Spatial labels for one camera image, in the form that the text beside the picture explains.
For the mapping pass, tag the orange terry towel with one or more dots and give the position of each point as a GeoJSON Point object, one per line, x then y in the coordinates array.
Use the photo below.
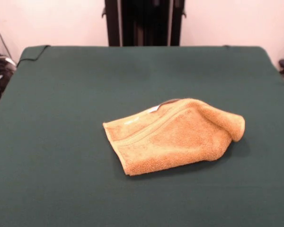
{"type": "Point", "coordinates": [180, 142]}

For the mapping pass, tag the dark green table cloth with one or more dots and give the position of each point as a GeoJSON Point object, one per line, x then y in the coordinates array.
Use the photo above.
{"type": "Point", "coordinates": [61, 142]}

